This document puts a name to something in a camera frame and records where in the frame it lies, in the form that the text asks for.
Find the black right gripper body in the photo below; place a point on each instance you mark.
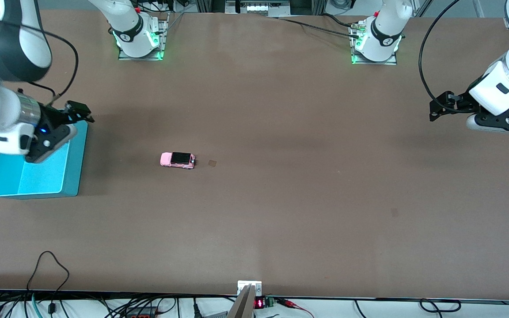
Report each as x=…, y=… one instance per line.
x=54, y=117

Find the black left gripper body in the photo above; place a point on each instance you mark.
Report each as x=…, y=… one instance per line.
x=459, y=104

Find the pink jeep toy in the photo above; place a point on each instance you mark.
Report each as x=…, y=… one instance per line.
x=168, y=160

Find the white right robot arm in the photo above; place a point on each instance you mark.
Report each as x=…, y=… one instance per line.
x=133, y=26

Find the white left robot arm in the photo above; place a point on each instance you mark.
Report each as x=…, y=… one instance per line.
x=502, y=88

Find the cyan plastic storage bin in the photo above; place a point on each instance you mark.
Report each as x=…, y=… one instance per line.
x=47, y=176

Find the metal control box with lights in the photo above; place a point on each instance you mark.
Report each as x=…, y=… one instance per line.
x=256, y=8

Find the red LED display module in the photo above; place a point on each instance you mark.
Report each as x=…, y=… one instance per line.
x=260, y=303

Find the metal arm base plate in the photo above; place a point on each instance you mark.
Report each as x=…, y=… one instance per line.
x=165, y=39
x=371, y=62

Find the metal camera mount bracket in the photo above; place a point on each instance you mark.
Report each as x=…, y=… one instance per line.
x=245, y=304

